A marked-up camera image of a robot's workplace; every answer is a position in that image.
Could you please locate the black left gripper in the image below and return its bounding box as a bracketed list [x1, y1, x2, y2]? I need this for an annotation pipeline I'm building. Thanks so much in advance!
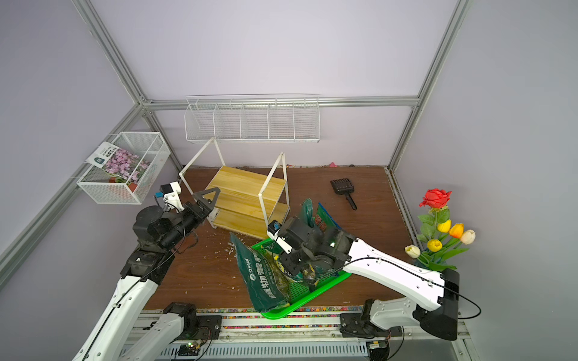
[160, 187, 220, 249]

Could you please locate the dark green soil bag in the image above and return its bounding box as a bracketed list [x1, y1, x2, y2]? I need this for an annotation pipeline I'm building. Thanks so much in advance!
[299, 199, 315, 227]
[230, 233, 289, 313]

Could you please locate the white frame wooden shelf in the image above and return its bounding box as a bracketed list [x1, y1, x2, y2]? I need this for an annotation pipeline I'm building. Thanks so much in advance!
[179, 137, 290, 240]

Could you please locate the colourful green fertilizer bag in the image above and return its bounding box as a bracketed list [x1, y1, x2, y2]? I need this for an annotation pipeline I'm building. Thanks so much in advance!
[314, 202, 341, 233]

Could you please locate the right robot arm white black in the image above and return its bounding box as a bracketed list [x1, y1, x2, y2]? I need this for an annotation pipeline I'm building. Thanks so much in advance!
[267, 218, 464, 341]

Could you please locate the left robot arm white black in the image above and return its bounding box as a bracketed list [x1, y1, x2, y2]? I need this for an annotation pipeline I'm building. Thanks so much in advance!
[75, 183, 221, 360]

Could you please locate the green plastic mesh tray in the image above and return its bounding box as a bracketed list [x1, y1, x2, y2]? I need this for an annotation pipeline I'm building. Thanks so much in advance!
[250, 236, 353, 320]

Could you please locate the black slotted plastic scoop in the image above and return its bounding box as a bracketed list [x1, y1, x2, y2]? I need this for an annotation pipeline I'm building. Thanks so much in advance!
[330, 177, 358, 211]

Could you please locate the pink flower seed packet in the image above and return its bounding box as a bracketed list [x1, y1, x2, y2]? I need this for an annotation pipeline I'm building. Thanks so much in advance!
[87, 141, 150, 189]

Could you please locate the artificial flower bouquet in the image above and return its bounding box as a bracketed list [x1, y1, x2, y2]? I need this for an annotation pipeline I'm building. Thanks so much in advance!
[405, 188, 477, 272]

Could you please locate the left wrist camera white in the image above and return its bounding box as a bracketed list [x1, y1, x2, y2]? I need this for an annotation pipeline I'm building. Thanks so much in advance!
[154, 181, 185, 212]

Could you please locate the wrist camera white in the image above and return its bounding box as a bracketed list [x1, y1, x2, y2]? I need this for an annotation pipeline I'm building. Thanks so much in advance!
[266, 220, 293, 254]
[154, 181, 185, 212]

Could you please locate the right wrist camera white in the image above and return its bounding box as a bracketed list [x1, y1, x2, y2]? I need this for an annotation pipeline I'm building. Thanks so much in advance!
[266, 220, 293, 254]

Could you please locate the white wire wall basket long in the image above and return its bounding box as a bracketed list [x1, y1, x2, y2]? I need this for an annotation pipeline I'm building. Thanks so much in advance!
[184, 93, 322, 142]

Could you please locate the metal base rail frame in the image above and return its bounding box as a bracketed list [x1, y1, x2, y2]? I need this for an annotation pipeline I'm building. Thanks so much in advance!
[85, 304, 475, 361]

